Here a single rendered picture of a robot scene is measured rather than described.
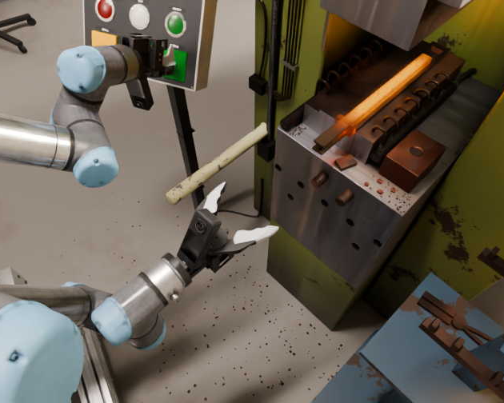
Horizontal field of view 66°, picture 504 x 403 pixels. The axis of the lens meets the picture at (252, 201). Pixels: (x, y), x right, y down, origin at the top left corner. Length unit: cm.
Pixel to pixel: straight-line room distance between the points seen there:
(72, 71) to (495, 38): 102
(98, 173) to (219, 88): 190
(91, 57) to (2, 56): 253
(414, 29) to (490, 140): 33
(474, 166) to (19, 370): 92
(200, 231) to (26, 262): 149
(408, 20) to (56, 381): 70
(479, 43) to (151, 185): 154
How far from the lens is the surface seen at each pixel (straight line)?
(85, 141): 72
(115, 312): 69
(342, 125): 91
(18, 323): 42
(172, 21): 106
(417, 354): 106
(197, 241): 68
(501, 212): 107
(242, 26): 310
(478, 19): 126
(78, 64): 76
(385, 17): 77
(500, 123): 93
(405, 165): 91
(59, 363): 44
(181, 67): 106
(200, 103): 247
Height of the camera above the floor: 164
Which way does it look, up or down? 56 degrees down
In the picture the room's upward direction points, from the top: straight up
